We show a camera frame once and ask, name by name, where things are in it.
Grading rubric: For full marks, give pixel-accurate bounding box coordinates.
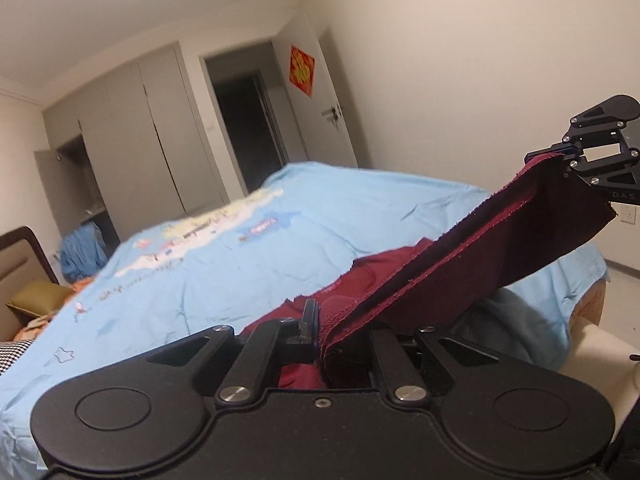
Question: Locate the dark red knit garment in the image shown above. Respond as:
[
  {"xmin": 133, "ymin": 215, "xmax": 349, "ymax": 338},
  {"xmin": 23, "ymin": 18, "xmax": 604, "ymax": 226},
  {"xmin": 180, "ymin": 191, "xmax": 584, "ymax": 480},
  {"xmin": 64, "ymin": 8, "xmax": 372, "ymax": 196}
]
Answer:
[{"xmin": 240, "ymin": 152, "xmax": 618, "ymax": 391}]

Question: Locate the blue clothes pile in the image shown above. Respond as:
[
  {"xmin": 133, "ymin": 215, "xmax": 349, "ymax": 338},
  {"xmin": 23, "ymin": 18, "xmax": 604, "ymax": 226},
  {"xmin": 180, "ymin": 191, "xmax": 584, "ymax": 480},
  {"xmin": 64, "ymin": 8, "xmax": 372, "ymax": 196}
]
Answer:
[{"xmin": 60, "ymin": 222, "xmax": 107, "ymax": 284}]

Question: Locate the light blue bed quilt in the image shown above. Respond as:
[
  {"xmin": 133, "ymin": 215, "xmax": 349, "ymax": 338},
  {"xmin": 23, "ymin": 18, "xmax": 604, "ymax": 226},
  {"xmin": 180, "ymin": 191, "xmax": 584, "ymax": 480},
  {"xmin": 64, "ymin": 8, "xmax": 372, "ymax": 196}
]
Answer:
[{"xmin": 0, "ymin": 160, "xmax": 609, "ymax": 476}]

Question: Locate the grey blue garment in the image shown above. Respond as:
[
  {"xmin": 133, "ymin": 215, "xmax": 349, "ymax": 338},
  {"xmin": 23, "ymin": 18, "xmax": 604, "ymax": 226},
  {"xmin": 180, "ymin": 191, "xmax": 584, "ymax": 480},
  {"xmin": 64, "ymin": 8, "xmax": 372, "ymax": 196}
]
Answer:
[{"xmin": 448, "ymin": 287, "xmax": 576, "ymax": 370}]

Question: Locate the yellow green pillow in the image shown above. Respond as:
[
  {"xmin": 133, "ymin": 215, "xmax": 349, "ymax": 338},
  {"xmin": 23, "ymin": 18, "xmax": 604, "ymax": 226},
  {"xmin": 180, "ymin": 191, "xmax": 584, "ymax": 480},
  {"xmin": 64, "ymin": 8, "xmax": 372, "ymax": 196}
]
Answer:
[{"xmin": 6, "ymin": 281, "xmax": 74, "ymax": 318}]

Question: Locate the houndstooth pillow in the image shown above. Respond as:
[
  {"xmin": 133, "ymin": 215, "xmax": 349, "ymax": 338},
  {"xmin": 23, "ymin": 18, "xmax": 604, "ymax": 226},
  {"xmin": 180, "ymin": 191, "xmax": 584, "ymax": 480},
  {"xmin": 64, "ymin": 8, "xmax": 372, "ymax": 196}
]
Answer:
[{"xmin": 0, "ymin": 339, "xmax": 34, "ymax": 375}]

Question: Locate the grey wardrobe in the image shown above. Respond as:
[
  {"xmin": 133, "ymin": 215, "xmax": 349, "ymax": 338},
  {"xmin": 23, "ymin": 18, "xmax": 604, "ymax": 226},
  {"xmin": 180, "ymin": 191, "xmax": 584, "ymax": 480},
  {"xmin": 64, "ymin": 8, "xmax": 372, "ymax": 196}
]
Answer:
[{"xmin": 35, "ymin": 44, "xmax": 228, "ymax": 240}]

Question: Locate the red door decoration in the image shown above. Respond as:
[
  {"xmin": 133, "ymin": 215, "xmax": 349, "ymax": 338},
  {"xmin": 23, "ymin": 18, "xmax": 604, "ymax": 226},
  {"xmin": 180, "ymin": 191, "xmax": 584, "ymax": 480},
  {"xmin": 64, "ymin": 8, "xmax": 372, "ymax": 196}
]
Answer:
[{"xmin": 288, "ymin": 46, "xmax": 316, "ymax": 98}]

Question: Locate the white room door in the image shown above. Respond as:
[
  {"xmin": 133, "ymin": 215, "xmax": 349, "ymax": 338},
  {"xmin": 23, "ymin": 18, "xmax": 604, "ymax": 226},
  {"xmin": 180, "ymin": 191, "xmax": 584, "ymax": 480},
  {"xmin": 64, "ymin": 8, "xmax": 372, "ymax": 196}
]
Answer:
[{"xmin": 272, "ymin": 12, "xmax": 358, "ymax": 167}]

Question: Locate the white wall socket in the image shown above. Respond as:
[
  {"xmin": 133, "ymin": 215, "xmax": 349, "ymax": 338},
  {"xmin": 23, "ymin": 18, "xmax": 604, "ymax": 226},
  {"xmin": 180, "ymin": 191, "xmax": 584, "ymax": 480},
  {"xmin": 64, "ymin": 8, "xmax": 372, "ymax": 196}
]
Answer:
[{"xmin": 620, "ymin": 204, "xmax": 637, "ymax": 226}]

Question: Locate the door handle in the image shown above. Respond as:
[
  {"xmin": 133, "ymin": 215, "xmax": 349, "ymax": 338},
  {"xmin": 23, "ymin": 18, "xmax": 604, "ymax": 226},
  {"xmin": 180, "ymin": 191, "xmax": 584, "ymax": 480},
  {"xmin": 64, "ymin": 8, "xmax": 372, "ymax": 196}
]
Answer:
[{"xmin": 321, "ymin": 106, "xmax": 341, "ymax": 124}]

